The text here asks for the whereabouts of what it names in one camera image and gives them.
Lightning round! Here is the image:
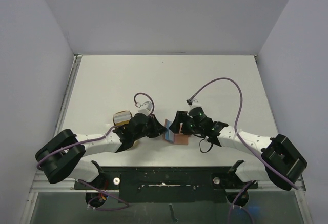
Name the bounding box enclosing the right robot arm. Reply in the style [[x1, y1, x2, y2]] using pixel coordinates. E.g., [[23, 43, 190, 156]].
[[169, 107, 308, 191]]

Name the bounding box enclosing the black right gripper cable loop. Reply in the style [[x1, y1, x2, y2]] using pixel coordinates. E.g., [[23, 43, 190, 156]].
[[199, 136, 213, 154]]

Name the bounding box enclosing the wooden card tray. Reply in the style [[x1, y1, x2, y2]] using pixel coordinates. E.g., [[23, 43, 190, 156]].
[[114, 121, 135, 153]]

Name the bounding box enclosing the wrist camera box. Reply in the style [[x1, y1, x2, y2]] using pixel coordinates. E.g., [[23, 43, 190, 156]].
[[187, 98, 202, 109], [136, 101, 153, 116]]

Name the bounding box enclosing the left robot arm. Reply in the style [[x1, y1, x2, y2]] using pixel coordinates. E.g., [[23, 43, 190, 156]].
[[35, 113, 167, 189]]

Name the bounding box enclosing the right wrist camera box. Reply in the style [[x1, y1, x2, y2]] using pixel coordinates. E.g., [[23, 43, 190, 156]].
[[187, 98, 202, 109]]

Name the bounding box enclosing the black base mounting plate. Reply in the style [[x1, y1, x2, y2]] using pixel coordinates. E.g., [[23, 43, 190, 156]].
[[74, 166, 246, 203]]

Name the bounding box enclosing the tan leather card holder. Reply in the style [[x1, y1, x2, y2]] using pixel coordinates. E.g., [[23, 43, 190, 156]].
[[162, 119, 190, 146]]

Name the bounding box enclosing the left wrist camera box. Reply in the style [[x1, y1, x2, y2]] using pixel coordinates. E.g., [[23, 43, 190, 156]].
[[136, 101, 153, 116]]

